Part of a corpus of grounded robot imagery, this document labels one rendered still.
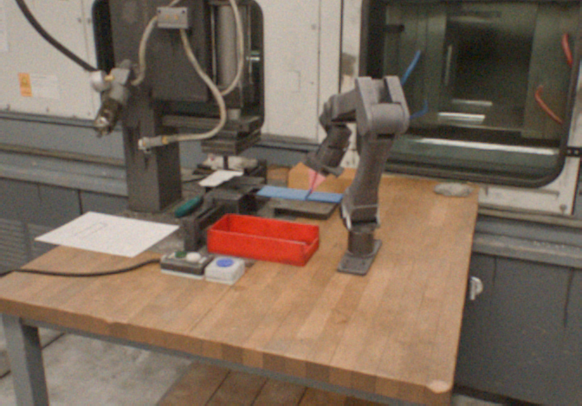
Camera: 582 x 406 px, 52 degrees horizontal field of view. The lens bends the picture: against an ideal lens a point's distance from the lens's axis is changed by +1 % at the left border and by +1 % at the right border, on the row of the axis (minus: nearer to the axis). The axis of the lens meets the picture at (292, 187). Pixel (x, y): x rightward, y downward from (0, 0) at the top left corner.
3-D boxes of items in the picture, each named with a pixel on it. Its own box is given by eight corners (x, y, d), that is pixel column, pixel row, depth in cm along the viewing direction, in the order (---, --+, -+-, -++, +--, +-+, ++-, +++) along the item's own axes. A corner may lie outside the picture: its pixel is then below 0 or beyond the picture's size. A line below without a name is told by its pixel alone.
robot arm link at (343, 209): (338, 200, 141) (345, 208, 135) (372, 197, 143) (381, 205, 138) (338, 224, 143) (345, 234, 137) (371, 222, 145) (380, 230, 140)
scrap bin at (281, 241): (304, 267, 137) (304, 243, 135) (207, 252, 145) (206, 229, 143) (319, 247, 148) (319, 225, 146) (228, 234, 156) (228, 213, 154)
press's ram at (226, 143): (239, 167, 153) (236, 50, 143) (151, 158, 161) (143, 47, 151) (264, 151, 169) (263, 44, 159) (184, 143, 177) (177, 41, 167)
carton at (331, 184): (364, 204, 180) (365, 180, 177) (287, 196, 188) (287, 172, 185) (372, 191, 191) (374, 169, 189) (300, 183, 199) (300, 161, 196)
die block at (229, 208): (238, 228, 159) (237, 203, 157) (204, 224, 162) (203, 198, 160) (265, 205, 177) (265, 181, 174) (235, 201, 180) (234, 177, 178)
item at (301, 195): (309, 201, 155) (309, 190, 154) (255, 195, 160) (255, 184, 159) (318, 193, 161) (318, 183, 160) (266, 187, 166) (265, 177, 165)
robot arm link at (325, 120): (311, 129, 159) (314, 87, 153) (341, 127, 161) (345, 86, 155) (323, 148, 149) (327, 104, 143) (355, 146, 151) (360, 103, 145)
